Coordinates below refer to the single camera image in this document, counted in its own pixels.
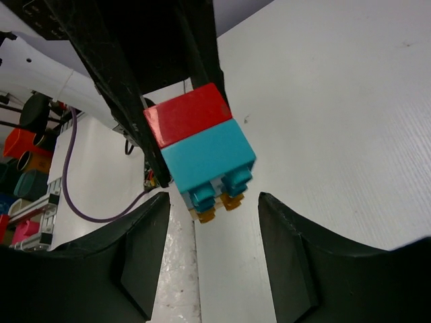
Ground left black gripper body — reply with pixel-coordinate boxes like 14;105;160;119
20;1;202;94

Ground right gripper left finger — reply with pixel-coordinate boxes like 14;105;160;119
1;192;170;322

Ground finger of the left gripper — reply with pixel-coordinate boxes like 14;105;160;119
46;1;170;188
174;1;226;98

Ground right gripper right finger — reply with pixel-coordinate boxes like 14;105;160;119
258;192;430;322

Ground red yellow teal lego stack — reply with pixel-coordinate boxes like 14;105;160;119
143;83;256;223

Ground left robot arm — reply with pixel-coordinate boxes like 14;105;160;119
1;1;225;187

